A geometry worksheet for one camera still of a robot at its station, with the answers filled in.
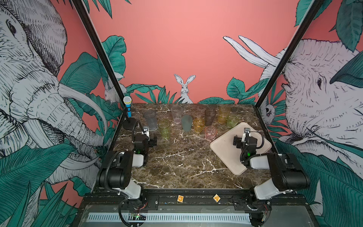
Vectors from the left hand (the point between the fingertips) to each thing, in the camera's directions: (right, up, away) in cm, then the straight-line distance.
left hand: (147, 132), depth 94 cm
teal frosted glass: (+27, +8, +12) cm, 31 cm away
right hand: (+65, -1, 0) cm, 65 cm away
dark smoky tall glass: (+44, +10, +7) cm, 45 cm away
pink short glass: (+44, -1, +7) cm, 45 cm away
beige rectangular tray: (+53, -10, +3) cm, 54 cm away
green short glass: (+63, +7, +15) cm, 66 cm away
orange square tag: (+23, -34, -20) cm, 46 cm away
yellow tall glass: (+58, +16, +20) cm, 63 cm away
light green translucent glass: (+10, +4, +8) cm, 14 cm away
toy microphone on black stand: (-18, +5, +14) cm, 23 cm away
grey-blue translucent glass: (+1, +8, +5) cm, 10 cm away
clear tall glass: (+18, +15, +24) cm, 34 cm away
